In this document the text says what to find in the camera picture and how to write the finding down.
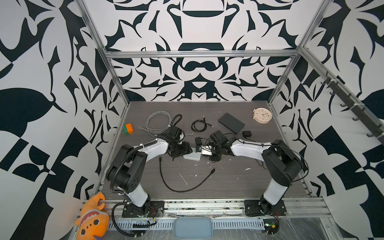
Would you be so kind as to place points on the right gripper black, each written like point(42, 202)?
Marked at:
point(215, 158)

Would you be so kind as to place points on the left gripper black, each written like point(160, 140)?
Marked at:
point(187, 150)

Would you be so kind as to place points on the white network switch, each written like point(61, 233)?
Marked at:
point(193, 156)

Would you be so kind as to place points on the black power adapter with cable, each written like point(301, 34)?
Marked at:
point(203, 147)

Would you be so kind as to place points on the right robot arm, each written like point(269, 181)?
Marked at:
point(281, 162)

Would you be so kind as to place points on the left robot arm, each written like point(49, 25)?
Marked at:
point(126, 170)

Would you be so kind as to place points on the orange green toy block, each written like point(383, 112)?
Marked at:
point(128, 129)

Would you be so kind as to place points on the grey blue cushion pad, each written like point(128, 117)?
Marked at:
point(193, 228)

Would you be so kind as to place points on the orange plush fish toy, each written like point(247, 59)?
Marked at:
point(93, 222)

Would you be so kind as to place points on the black flat switch box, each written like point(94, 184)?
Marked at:
point(231, 123)

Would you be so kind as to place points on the black wall hook rail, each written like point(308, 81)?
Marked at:
point(361, 111)

